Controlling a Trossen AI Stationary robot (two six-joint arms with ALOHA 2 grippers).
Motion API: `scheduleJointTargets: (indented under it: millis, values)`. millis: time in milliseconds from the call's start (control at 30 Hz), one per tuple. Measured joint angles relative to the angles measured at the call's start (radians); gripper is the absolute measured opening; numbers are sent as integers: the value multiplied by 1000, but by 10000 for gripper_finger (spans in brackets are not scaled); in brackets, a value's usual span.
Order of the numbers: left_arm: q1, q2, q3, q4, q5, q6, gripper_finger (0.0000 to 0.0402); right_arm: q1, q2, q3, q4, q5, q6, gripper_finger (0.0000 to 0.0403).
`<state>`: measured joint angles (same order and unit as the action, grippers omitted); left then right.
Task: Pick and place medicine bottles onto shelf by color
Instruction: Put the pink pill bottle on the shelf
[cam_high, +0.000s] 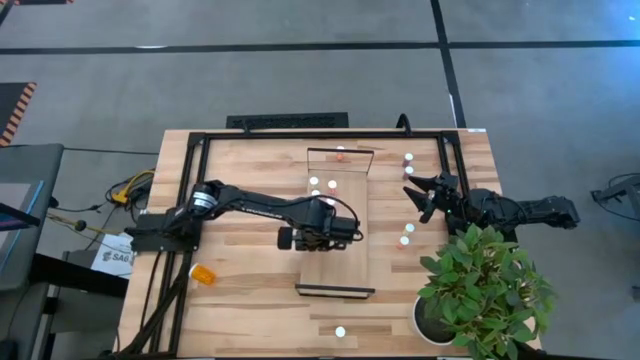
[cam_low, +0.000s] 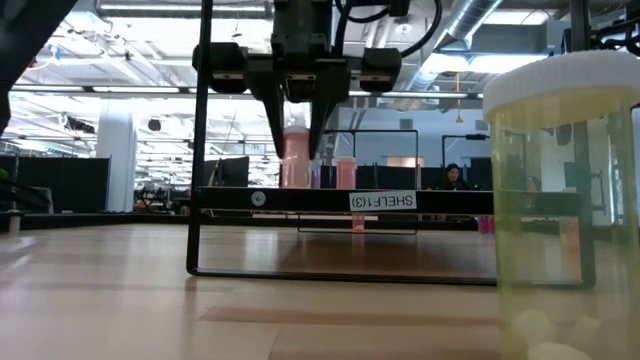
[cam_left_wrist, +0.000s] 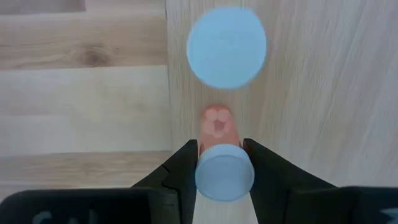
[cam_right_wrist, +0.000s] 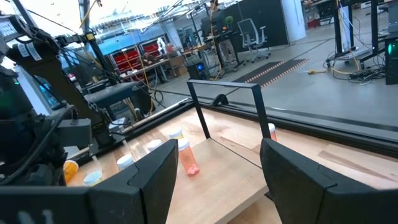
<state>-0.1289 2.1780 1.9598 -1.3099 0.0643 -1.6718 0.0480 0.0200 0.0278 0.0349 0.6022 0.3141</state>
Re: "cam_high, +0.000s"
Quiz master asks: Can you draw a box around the white paper with logo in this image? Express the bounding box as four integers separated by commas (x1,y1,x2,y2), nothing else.
90,232,136,279

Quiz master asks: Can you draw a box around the black floor stand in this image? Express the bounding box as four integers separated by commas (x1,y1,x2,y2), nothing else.
591,172,640,222

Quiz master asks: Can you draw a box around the yellow cable with connector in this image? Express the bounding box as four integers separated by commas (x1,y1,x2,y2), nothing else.
107,168,157,206

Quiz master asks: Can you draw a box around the grey cart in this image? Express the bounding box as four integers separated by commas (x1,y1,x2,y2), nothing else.
0,143,130,360

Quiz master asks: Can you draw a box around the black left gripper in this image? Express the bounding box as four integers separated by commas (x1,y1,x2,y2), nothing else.
277,217,362,253

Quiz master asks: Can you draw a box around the black mat striped orange edge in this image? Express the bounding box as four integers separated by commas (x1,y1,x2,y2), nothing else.
0,82,38,147

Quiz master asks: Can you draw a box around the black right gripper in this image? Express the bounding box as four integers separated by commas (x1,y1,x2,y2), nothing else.
402,173,474,226

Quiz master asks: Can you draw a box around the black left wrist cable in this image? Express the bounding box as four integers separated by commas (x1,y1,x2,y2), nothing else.
319,194,365,244

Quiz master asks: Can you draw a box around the white plant pot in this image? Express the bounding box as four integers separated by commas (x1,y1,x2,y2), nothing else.
411,294,459,347

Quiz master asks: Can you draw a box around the large orange medicine bottle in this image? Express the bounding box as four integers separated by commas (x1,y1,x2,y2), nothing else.
188,263,218,287

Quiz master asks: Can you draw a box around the clear acrylic tray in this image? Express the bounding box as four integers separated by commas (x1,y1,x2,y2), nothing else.
294,147,377,300

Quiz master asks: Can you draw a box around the green leafy plant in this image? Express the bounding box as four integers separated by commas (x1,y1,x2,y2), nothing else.
417,223,559,360

